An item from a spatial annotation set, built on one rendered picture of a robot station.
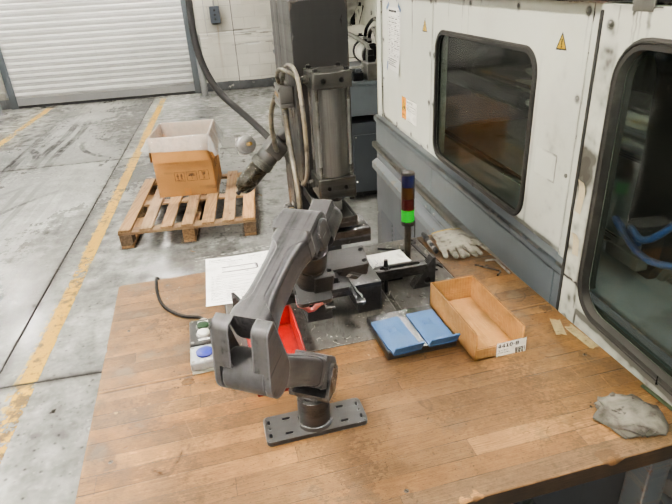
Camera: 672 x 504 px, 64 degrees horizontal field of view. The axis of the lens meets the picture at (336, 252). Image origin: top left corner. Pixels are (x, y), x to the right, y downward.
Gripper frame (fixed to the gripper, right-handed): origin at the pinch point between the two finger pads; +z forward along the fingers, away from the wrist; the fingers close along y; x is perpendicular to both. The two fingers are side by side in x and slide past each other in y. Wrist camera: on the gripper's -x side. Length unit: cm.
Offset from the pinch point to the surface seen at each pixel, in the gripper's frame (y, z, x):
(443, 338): -8.5, 13.3, -29.4
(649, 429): -40, 1, -55
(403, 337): -4.1, 18.2, -22.1
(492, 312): -2, 20, -47
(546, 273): 10, 29, -72
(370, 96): 268, 180, -115
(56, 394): 66, 160, 105
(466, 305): 4, 25, -44
